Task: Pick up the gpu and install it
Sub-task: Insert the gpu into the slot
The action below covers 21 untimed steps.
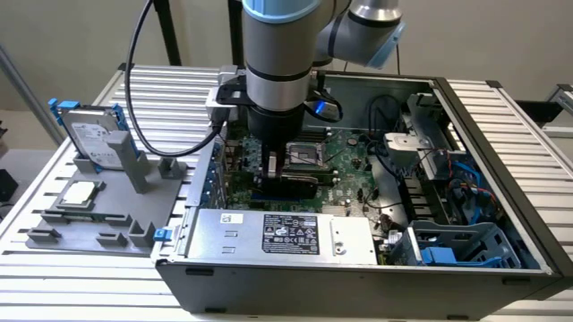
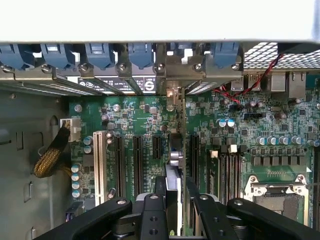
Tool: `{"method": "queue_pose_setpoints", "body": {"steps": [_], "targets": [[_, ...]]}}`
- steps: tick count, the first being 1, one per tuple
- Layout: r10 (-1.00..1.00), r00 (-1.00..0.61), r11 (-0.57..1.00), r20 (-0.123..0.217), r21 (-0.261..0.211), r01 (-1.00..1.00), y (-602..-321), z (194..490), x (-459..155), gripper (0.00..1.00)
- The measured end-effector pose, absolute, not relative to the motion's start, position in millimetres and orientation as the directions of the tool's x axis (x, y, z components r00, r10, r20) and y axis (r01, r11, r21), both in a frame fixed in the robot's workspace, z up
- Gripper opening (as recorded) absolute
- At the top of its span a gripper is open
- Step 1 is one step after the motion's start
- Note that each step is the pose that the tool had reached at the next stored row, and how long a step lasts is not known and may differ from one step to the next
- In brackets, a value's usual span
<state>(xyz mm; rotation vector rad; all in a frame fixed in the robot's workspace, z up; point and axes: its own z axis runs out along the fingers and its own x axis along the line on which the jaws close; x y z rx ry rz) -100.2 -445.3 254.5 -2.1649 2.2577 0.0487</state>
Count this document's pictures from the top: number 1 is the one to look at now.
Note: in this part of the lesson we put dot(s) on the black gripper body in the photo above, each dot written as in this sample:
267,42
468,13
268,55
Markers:
275,129

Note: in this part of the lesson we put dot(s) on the black graphics card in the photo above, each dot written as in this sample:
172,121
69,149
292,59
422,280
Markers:
292,188

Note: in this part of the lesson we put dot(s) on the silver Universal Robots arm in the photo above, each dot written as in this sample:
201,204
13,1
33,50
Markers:
275,43

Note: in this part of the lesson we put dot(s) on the CPU socket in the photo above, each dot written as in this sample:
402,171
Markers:
308,153

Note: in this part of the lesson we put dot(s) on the green motherboard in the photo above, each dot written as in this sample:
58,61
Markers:
346,181

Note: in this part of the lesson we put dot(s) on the coin cell battery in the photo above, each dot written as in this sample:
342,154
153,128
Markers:
352,141

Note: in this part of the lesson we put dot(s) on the small silver heat sink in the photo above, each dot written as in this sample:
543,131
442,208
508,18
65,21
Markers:
335,211

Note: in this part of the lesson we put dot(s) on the silver power supply unit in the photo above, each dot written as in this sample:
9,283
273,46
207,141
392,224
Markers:
249,234

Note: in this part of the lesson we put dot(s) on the grey parts rack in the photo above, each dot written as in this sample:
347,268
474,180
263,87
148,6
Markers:
147,204

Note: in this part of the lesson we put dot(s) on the blue case latch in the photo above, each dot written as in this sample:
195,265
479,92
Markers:
161,234

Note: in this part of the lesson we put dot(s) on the silver drive cage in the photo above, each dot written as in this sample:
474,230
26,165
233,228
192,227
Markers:
424,134

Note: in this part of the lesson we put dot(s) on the black stand pole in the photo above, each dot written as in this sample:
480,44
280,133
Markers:
169,30

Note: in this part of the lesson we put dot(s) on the black open PC case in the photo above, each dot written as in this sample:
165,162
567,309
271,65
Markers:
358,288

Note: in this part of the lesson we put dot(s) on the green RAM stick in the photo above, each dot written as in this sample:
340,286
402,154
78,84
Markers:
89,217

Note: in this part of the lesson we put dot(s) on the silver CPU chip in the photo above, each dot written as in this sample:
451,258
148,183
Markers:
80,194

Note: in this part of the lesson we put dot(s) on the blue disk carrier clip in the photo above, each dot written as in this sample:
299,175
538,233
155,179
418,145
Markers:
439,256

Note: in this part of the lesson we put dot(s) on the grey disk bay cage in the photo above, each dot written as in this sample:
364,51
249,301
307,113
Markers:
464,241

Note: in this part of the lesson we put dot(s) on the black box on desk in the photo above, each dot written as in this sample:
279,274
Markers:
6,184

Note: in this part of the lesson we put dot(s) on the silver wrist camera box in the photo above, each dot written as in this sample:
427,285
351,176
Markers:
223,84

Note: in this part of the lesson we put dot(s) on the hard disk with blue bracket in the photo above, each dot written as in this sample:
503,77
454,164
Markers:
90,137

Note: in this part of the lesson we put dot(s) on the aluminium frame post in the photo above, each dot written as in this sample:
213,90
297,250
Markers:
26,94

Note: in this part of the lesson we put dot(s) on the aluminium side table frame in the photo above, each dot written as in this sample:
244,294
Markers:
553,107

